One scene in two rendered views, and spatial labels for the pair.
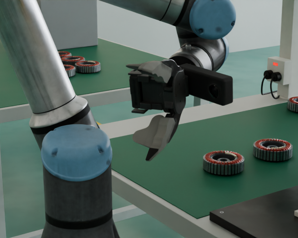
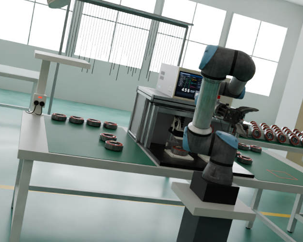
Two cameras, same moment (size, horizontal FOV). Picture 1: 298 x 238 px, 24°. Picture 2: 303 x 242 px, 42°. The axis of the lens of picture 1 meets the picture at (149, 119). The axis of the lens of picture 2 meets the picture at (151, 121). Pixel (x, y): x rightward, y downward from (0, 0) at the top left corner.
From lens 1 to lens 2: 2.27 m
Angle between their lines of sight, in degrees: 73
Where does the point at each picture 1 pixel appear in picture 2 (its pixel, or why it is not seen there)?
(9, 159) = not seen: outside the picture
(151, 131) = (238, 129)
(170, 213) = (144, 167)
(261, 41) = not seen: outside the picture
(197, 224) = (161, 167)
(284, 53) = (40, 91)
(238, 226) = (175, 163)
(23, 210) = not seen: outside the picture
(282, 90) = (37, 110)
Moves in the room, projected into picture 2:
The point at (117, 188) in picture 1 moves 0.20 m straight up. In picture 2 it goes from (101, 165) to (109, 130)
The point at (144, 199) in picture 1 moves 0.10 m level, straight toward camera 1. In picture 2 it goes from (125, 165) to (142, 171)
